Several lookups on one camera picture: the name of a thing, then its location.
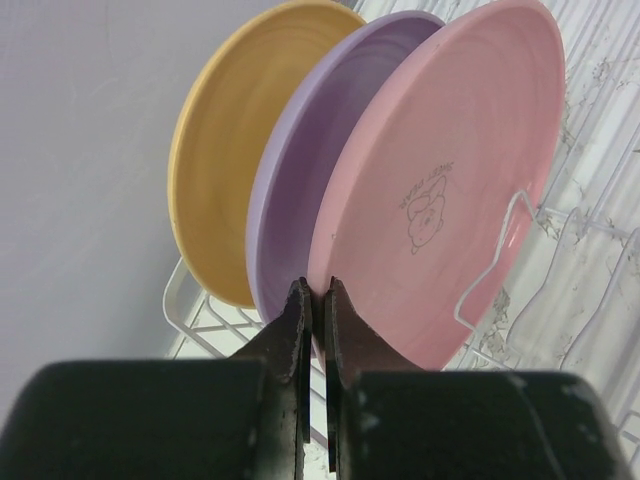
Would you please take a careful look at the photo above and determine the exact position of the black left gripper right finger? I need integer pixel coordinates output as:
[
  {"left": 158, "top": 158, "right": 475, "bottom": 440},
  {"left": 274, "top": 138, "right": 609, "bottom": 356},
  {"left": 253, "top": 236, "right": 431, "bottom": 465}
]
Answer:
[{"left": 323, "top": 278, "right": 428, "bottom": 479}]

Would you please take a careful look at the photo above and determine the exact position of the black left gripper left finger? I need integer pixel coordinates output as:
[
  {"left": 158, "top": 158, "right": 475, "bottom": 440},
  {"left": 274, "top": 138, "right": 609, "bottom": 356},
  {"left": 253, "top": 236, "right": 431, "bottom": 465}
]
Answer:
[{"left": 228, "top": 278, "right": 313, "bottom": 479}]

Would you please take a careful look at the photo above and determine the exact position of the pink plate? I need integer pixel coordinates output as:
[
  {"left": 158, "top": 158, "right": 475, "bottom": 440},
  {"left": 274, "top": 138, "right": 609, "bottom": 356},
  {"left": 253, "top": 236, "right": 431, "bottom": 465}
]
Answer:
[{"left": 307, "top": 1, "right": 565, "bottom": 370}]

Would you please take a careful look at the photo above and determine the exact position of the tan plate in rack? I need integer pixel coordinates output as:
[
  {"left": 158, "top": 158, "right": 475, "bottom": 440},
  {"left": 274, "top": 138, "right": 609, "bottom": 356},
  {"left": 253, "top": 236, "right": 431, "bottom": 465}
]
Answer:
[{"left": 167, "top": 1, "right": 365, "bottom": 307}]

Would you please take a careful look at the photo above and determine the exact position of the purple plate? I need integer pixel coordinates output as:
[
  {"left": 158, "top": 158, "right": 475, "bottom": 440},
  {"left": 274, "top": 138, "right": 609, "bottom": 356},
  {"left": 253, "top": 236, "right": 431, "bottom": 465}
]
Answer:
[{"left": 245, "top": 10, "right": 444, "bottom": 323}]

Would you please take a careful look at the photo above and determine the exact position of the white wire dish rack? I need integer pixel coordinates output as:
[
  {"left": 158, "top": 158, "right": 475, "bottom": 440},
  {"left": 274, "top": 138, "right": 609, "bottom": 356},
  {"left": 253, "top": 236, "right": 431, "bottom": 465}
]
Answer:
[{"left": 162, "top": 0, "right": 640, "bottom": 451}]

